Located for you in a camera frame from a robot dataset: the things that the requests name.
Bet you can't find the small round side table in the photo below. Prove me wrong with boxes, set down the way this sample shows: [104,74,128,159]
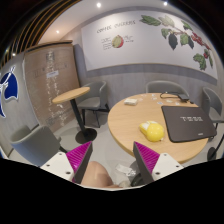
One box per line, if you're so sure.
[52,87,97,144]

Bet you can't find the white box on table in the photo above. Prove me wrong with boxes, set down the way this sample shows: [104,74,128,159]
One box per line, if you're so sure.
[124,98,138,106]

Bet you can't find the grey armchair by side table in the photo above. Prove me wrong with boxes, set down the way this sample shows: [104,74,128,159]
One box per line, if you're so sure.
[76,81,110,119]

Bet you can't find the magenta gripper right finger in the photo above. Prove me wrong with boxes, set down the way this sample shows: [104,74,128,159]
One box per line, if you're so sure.
[132,141,185,186]

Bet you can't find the beige knee of person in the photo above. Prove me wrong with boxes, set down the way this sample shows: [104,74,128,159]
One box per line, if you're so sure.
[81,161,113,188]

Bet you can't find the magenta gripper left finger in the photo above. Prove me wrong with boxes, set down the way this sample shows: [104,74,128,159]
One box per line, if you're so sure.
[40,140,94,185]

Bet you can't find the black power adapter with cable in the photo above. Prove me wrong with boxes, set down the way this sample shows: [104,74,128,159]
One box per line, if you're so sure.
[160,92,192,103]

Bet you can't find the grey armchair at right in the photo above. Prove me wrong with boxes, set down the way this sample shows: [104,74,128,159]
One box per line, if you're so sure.
[202,87,224,126]

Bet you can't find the blue white wall logo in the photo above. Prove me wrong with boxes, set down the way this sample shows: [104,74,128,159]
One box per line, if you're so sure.
[0,66,19,118]

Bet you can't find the black laptop sleeve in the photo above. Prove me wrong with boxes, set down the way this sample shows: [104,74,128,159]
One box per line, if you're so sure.
[162,106,217,143]

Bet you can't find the yellow computer mouse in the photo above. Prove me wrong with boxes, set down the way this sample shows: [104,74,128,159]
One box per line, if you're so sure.
[139,121,165,142]

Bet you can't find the brown menu wall panel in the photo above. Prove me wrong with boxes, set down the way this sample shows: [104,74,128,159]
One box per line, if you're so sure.
[24,41,79,132]

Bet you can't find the crumpled white paper on floor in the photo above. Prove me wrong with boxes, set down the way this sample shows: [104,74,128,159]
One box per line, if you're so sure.
[116,164,136,176]

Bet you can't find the coffee plant wall mural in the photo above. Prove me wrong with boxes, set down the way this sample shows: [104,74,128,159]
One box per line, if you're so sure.
[81,11,217,77]

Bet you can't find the round wooden table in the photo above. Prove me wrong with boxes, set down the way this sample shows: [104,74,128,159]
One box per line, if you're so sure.
[108,93,207,163]

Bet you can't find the grey armchair behind table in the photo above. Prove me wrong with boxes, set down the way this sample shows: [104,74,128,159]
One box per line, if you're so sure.
[146,80,189,96]

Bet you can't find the grey armchair near left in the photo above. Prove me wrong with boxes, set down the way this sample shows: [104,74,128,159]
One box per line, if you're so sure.
[10,126,66,167]

